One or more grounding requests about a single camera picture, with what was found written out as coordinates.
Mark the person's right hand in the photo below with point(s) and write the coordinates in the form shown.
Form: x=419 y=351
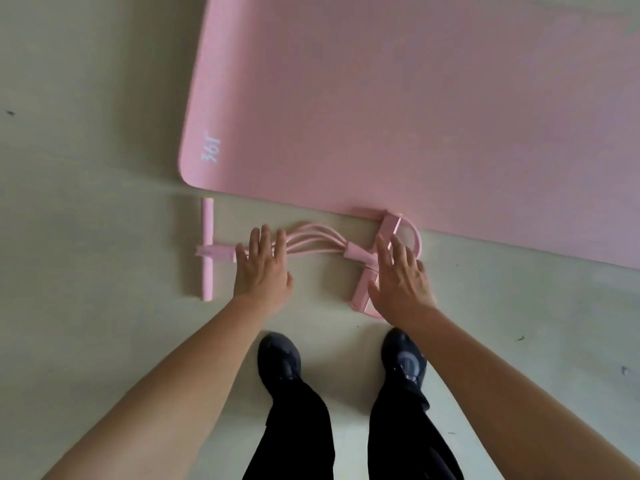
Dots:
x=405 y=289

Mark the person's left hand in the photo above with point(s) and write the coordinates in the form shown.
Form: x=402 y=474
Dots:
x=262 y=279

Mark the pink pedal resistance band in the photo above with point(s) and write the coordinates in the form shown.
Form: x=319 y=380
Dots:
x=207 y=229

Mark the pink yoga mat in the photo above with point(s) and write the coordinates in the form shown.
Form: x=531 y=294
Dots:
x=400 y=104

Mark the person's left forearm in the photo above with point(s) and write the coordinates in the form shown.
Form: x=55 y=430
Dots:
x=165 y=394

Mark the person's right forearm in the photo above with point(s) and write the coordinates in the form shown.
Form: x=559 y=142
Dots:
x=510 y=404

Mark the person's black right shoe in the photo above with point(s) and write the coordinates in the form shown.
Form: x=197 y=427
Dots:
x=405 y=364

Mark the person's black shoe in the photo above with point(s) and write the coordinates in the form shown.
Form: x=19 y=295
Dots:
x=279 y=362
x=405 y=364

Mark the person's black left shoe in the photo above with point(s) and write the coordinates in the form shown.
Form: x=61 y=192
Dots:
x=279 y=362

